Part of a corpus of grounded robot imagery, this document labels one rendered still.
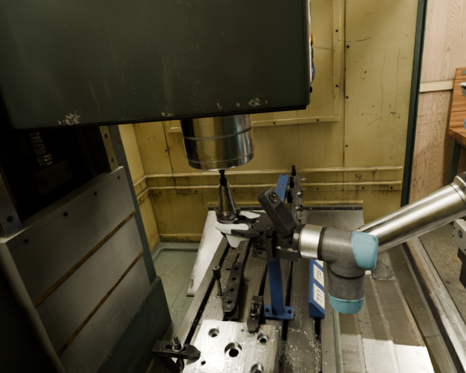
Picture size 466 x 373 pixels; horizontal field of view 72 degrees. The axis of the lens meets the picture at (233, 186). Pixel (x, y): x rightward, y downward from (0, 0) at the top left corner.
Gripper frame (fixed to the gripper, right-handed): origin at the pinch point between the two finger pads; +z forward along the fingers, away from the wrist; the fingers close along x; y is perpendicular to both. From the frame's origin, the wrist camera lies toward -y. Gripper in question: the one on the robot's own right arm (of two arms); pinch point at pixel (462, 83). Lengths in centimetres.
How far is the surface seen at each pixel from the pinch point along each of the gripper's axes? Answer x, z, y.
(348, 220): -66, -5, 55
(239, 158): -116, -90, -22
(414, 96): -28.3, -7.6, -2.2
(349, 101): -55, 1, -6
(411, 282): -54, -42, 72
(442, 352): -64, -78, 70
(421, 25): -24.2, -7.7, -31.7
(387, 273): -60, -32, 72
